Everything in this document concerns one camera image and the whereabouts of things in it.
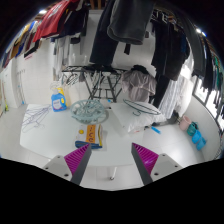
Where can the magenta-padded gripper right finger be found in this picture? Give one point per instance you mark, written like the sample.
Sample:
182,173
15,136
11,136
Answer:
146,158

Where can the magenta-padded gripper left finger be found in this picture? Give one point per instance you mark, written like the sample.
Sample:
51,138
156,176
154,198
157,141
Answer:
77,159

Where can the small blue brush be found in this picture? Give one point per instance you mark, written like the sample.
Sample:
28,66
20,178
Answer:
155,130

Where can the white pillow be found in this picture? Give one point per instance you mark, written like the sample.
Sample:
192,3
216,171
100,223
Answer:
133,118

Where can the round pale green peg hanger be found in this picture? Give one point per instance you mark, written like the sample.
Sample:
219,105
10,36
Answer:
88,111

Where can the pink bucket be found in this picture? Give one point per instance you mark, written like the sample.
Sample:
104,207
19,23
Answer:
185,123

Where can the blue slippers group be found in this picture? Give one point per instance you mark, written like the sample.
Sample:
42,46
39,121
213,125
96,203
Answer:
200,140

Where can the blue detergent bottle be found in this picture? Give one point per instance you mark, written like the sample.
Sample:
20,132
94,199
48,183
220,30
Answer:
58,101

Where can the yellow detergent bag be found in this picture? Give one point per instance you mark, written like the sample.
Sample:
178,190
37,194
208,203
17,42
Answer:
62,90

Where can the grey shirt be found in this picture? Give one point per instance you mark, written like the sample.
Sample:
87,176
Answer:
138,85

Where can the black folding drying rack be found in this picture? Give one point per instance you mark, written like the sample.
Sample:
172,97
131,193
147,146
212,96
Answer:
96,83

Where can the window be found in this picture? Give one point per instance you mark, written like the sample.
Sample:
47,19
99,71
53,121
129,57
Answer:
213,103

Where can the dark hanging garments row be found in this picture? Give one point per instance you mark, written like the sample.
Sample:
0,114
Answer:
130,20

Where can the colourful hanging garments row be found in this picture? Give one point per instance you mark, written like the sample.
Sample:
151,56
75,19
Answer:
53,16

